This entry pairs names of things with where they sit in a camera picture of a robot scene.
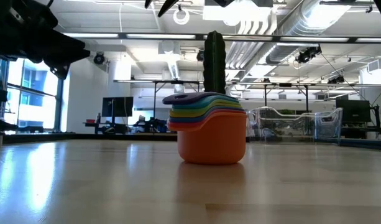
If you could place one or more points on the small red box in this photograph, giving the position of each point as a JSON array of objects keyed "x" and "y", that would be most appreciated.
[{"x": 90, "y": 121}]

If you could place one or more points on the black ceiling camera cluster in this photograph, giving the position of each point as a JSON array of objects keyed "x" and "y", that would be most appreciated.
[{"x": 306, "y": 55}]

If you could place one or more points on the black ceiling spotlight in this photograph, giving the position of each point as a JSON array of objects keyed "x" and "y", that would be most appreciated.
[
  {"x": 200, "y": 56},
  {"x": 99, "y": 58}
]

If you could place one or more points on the black workcell frame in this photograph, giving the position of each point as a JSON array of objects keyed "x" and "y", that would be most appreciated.
[
  {"x": 285, "y": 84},
  {"x": 177, "y": 82}
]

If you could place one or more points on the green cactus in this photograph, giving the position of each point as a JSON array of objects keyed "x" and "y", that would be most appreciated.
[{"x": 214, "y": 62}]

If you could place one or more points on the yellow measuring cup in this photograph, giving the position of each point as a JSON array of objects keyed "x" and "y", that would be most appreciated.
[{"x": 177, "y": 114}]

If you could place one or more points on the long ceiling light bar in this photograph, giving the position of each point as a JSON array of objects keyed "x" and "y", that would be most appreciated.
[{"x": 159, "y": 36}]

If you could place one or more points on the silver ventilation duct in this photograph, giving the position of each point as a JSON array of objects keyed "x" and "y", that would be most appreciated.
[{"x": 302, "y": 18}]

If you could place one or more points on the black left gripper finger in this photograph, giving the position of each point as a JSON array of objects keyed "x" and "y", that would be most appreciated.
[
  {"x": 66, "y": 57},
  {"x": 64, "y": 43}
]

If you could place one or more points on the orange measuring cup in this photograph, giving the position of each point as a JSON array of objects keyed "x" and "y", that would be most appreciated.
[{"x": 212, "y": 143}]

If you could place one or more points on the green measuring cup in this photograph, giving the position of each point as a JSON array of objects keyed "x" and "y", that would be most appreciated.
[{"x": 224, "y": 103}]

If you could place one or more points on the purple measuring cup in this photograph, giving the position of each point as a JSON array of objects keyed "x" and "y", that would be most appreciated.
[{"x": 190, "y": 98}]

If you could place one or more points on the red measuring cup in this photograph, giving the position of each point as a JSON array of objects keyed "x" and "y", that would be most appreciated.
[{"x": 177, "y": 124}]

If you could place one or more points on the black computer monitor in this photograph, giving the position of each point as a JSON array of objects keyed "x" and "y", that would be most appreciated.
[
  {"x": 353, "y": 110},
  {"x": 117, "y": 106}
]

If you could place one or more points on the clear plastic basket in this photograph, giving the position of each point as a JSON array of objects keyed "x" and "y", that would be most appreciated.
[{"x": 328, "y": 124}]

